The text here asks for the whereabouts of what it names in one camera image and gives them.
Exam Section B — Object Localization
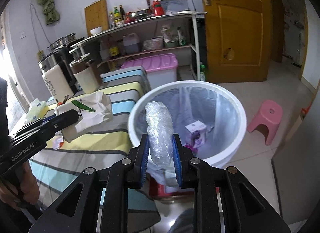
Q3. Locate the purple milk carton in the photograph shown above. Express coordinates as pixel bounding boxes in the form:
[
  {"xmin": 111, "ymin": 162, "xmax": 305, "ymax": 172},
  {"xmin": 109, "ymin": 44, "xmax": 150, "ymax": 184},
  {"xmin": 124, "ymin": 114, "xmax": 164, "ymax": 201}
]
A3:
[{"xmin": 185, "ymin": 121, "xmax": 207, "ymax": 149}]

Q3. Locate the white paper bag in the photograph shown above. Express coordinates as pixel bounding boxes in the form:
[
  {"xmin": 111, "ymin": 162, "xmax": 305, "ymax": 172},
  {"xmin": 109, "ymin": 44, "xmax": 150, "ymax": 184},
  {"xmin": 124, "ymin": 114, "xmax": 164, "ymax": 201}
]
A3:
[{"xmin": 55, "ymin": 91, "xmax": 113, "ymax": 143}]

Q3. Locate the clear plastic wrap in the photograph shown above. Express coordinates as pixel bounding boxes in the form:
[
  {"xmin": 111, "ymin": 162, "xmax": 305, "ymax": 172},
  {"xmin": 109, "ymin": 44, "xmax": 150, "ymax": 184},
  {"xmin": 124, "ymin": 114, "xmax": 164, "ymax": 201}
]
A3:
[{"xmin": 145, "ymin": 101, "xmax": 174, "ymax": 168}]

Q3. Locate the strawberry milk carton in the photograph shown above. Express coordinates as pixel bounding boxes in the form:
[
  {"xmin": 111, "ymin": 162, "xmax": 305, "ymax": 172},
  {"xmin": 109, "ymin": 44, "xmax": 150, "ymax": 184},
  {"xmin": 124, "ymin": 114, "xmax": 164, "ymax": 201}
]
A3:
[{"xmin": 52, "ymin": 136, "xmax": 65, "ymax": 150}]

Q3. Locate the purple snack bag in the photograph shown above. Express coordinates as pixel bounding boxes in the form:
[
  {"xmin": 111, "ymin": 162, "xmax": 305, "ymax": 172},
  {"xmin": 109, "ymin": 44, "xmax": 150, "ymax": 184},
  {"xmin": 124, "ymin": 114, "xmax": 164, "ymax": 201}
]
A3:
[{"xmin": 184, "ymin": 143, "xmax": 198, "ymax": 155}]

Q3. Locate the white trash bin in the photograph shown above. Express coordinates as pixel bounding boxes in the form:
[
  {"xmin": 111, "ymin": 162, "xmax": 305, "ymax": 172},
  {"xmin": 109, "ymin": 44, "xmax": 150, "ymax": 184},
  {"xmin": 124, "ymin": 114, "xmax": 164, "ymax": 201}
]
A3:
[{"xmin": 127, "ymin": 81, "xmax": 247, "ymax": 168}]

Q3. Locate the person's left hand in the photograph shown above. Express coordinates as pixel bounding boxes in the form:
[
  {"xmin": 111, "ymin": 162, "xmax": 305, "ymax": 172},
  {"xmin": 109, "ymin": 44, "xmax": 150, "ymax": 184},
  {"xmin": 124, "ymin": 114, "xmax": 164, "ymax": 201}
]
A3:
[{"xmin": 1, "ymin": 161, "xmax": 40, "ymax": 210}]

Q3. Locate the yellow tissue pack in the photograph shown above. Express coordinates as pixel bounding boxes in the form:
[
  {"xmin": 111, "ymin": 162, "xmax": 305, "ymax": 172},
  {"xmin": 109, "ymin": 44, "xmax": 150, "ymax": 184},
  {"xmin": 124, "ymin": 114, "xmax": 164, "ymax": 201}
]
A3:
[{"xmin": 24, "ymin": 98, "xmax": 49, "ymax": 124}]

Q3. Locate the striped tablecloth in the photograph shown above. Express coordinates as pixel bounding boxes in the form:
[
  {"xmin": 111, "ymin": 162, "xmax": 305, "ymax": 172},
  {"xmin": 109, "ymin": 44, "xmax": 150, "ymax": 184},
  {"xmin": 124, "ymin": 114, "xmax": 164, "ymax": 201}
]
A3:
[{"xmin": 27, "ymin": 67, "xmax": 150, "ymax": 209}]

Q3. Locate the white electric kettle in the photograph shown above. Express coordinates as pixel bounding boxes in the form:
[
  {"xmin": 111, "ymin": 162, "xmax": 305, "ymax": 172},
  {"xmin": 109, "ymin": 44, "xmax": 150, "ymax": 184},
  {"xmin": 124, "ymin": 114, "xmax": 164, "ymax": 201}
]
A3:
[{"xmin": 38, "ymin": 46, "xmax": 78, "ymax": 103}]

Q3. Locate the cream brown lidded mug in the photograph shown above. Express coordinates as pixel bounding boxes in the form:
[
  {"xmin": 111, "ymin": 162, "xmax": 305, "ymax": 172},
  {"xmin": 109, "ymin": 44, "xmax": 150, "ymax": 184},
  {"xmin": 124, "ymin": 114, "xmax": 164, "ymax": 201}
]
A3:
[{"xmin": 69, "ymin": 53, "xmax": 102, "ymax": 94}]

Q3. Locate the steel pot on stove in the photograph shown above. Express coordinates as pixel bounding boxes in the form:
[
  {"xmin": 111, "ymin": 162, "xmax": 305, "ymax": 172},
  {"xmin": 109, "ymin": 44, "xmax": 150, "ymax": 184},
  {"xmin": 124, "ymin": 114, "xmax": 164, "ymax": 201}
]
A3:
[{"xmin": 48, "ymin": 33, "xmax": 75, "ymax": 51}]

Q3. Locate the pink plastic stool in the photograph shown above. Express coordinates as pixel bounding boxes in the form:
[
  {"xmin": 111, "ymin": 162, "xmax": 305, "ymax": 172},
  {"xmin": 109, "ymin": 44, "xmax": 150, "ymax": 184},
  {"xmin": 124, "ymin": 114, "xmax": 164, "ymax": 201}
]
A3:
[{"xmin": 247, "ymin": 100, "xmax": 283, "ymax": 146}]

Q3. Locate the green glass bottle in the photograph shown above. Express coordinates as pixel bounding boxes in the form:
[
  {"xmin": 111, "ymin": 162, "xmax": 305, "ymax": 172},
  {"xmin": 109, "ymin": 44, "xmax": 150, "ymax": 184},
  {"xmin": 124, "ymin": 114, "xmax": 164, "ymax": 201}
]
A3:
[{"xmin": 199, "ymin": 64, "xmax": 206, "ymax": 82}]

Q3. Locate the white bowl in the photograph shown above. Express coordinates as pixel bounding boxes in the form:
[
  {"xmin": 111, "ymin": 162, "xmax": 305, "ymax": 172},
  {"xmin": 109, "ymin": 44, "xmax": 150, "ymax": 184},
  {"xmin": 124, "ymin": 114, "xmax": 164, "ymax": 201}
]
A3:
[{"xmin": 89, "ymin": 26, "xmax": 103, "ymax": 35}]

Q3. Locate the refrigerator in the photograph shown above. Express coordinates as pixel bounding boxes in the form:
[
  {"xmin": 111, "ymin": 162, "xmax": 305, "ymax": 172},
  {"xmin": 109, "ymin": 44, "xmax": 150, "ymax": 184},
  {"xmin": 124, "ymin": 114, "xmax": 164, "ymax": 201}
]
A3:
[{"xmin": 272, "ymin": 93, "xmax": 319, "ymax": 224}]

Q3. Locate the pink lidded storage box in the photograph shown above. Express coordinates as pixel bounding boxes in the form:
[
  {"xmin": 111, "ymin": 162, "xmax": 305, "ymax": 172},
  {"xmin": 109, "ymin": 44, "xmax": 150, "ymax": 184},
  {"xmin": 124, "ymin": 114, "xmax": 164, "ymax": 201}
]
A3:
[{"xmin": 121, "ymin": 53, "xmax": 178, "ymax": 89}]

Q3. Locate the wooden cutting board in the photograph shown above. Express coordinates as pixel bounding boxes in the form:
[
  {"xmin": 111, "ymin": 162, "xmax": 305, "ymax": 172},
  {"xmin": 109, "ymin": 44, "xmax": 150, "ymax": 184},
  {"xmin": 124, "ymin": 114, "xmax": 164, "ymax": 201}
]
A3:
[{"xmin": 84, "ymin": 0, "xmax": 109, "ymax": 37}]

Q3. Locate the metal shelf rack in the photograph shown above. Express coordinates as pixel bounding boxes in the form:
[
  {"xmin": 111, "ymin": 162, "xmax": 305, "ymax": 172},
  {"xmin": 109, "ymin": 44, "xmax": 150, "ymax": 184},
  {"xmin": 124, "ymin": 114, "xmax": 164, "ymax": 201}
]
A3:
[{"xmin": 69, "ymin": 11, "xmax": 206, "ymax": 81}]

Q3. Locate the red bottle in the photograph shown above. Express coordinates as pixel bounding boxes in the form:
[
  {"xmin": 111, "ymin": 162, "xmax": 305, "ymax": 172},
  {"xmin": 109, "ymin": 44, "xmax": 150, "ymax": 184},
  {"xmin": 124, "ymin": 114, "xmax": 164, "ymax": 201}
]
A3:
[{"xmin": 152, "ymin": 0, "xmax": 165, "ymax": 16}]

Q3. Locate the wooden door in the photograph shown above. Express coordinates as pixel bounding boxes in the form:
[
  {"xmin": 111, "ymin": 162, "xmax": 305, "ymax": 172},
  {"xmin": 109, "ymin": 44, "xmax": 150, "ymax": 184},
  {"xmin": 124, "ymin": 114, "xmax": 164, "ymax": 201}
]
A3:
[{"xmin": 202, "ymin": 0, "xmax": 272, "ymax": 83}]

